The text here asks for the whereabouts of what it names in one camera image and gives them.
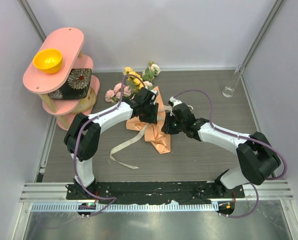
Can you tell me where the cream printed ribbon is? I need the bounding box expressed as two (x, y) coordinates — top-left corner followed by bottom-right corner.
(109, 104), (194, 170)

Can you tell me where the white flower stem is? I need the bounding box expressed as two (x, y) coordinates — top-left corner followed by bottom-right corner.
(142, 61), (161, 88)

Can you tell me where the orange wrapping paper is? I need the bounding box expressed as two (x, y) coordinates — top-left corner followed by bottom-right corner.
(126, 86), (171, 154)

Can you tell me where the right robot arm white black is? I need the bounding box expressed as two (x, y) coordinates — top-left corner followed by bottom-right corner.
(162, 100), (281, 198)

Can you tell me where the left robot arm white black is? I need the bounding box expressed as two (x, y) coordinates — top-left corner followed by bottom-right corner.
(64, 87), (159, 200)

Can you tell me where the clear glass vase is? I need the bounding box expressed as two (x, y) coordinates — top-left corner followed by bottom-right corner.
(222, 65), (245, 98)

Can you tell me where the yellow flower stem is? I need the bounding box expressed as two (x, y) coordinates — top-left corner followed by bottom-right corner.
(123, 66), (144, 91)

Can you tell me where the pink flower stem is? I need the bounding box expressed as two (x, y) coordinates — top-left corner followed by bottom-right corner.
(105, 83), (131, 103)

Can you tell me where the round cream patterned plate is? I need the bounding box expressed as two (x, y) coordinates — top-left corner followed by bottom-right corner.
(76, 87), (97, 113)

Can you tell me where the black floral square plate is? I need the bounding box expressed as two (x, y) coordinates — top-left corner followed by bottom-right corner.
(48, 68), (92, 100)

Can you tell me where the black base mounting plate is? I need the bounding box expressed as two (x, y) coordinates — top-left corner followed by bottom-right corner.
(65, 180), (245, 204)

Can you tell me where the pink wooden tiered shelf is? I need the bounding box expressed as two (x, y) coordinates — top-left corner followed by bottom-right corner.
(23, 27), (100, 131)

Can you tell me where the yellow plastic bowl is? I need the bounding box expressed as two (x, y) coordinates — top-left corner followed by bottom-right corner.
(33, 48), (63, 74)

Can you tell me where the white slotted cable duct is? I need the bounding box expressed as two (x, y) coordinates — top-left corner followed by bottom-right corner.
(31, 201), (218, 213)

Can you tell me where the aluminium frame rail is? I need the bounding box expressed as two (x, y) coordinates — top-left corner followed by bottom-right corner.
(19, 180), (293, 203)

